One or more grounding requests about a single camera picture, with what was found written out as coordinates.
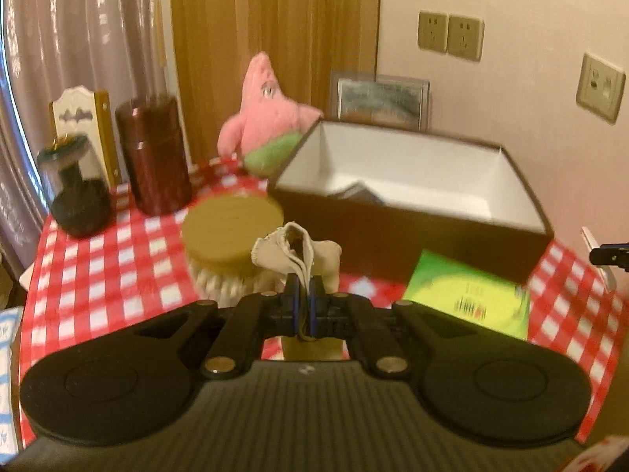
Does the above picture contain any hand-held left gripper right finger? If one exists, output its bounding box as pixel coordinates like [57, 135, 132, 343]
[310, 277, 473, 380]

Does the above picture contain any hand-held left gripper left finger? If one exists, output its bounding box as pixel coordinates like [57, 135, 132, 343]
[134, 274, 302, 381]

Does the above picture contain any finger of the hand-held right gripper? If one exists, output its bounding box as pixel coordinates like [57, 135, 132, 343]
[590, 243, 629, 269]

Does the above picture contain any beige sock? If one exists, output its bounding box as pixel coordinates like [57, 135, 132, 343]
[250, 222, 347, 361]

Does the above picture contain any brown cardboard box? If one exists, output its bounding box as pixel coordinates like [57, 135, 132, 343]
[268, 119, 555, 286]

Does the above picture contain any gold lid nut jar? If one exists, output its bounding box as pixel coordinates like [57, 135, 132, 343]
[181, 194, 286, 308]

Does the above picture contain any dark cloth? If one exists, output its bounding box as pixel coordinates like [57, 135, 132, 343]
[339, 182, 386, 206]

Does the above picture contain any green tissue pack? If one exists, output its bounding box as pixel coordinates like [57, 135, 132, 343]
[403, 250, 532, 340]

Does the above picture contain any red white checked tablecloth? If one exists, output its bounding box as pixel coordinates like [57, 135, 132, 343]
[20, 157, 629, 448]

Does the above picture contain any red white printed packet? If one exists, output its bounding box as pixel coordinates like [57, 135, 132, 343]
[565, 435, 629, 472]

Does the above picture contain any pink starfish plush toy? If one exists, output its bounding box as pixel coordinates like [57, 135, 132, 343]
[217, 52, 325, 178]

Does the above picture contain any dark red canister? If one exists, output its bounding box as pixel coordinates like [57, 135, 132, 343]
[115, 94, 193, 216]

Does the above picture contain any black glass jar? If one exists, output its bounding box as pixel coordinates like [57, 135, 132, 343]
[37, 135, 114, 238]

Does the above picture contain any brown curtain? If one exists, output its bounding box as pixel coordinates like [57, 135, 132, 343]
[169, 0, 381, 165]

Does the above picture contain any white wooden holder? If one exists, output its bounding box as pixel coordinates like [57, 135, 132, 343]
[49, 86, 123, 188]

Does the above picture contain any blue white patterned cloth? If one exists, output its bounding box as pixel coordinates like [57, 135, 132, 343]
[0, 305, 23, 453]

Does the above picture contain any grey sheer curtain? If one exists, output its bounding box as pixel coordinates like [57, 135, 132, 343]
[0, 0, 173, 276]

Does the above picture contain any beige wall socket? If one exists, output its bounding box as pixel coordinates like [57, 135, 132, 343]
[576, 52, 626, 125]
[417, 10, 449, 53]
[446, 14, 485, 62]

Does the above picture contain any silver picture frame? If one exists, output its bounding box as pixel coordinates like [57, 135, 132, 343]
[329, 71, 432, 133]

